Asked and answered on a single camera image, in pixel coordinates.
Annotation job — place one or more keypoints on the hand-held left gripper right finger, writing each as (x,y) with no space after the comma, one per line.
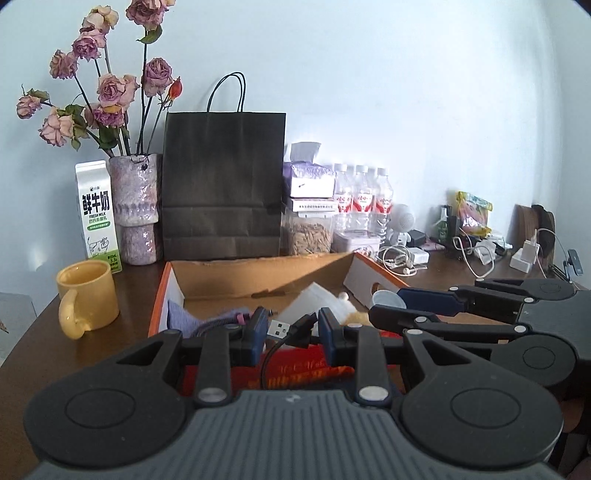
(330,337)

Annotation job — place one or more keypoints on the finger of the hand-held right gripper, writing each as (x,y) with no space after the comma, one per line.
(429,300)
(392,318)

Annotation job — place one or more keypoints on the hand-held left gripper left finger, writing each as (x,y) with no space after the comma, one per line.
(259,337)

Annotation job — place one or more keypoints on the small white cup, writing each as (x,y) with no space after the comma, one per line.
(388,299)

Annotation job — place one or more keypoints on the yellow and white plush toy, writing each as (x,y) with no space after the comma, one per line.
(355,318)

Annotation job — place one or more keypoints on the translucent plastic bottle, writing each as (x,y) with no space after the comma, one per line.
(309,302)

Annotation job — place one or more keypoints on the red cardboard box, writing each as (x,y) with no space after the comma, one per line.
(258,277)

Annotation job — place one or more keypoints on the lavender knitted pouch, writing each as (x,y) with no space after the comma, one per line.
(182,318)

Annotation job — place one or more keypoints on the black power adapter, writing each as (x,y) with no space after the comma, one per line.
(418,237)

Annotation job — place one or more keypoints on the small green bottle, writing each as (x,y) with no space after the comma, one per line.
(444,226)

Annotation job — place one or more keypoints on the white power block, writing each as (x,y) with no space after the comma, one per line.
(524,258)

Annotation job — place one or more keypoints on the yellow green snack packet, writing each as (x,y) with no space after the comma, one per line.
(473,212)

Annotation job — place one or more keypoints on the clear water bottle red label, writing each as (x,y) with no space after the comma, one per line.
(364,201)
(344,198)
(383,205)

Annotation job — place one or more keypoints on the brown wooden stand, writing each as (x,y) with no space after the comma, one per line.
(526,221)

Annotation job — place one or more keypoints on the black paper bag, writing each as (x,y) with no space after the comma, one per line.
(224,184)

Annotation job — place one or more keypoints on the purple tissue pack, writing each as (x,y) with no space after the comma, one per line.
(309,177)

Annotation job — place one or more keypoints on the yellow mug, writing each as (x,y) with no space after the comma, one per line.
(87,295)

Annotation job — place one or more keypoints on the pink speckled vase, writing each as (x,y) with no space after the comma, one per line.
(136,207)

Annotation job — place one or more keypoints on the white milk carton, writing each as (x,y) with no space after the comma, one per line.
(98,212)

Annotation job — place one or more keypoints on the dried pink roses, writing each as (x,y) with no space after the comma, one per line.
(111,90)

